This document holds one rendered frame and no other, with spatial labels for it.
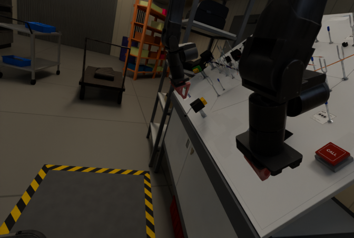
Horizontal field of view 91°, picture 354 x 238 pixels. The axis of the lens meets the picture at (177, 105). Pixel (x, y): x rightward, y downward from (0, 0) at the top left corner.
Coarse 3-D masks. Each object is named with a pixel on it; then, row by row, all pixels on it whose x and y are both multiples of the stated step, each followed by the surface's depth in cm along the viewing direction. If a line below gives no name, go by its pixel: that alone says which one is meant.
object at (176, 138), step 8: (176, 112) 139; (176, 120) 136; (168, 128) 155; (176, 128) 132; (184, 128) 116; (168, 136) 150; (176, 136) 129; (184, 136) 113; (168, 144) 146; (176, 144) 126; (184, 144) 111; (168, 152) 142; (176, 152) 123; (184, 152) 109; (176, 160) 120; (184, 160) 106; (176, 168) 117; (176, 176) 114; (176, 184) 112
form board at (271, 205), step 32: (320, 32) 93; (352, 64) 66; (192, 96) 122; (224, 96) 99; (352, 96) 57; (224, 128) 80; (288, 128) 61; (320, 128) 55; (352, 128) 50; (224, 160) 67; (256, 192) 52; (288, 192) 47; (320, 192) 43; (256, 224) 46; (288, 224) 43
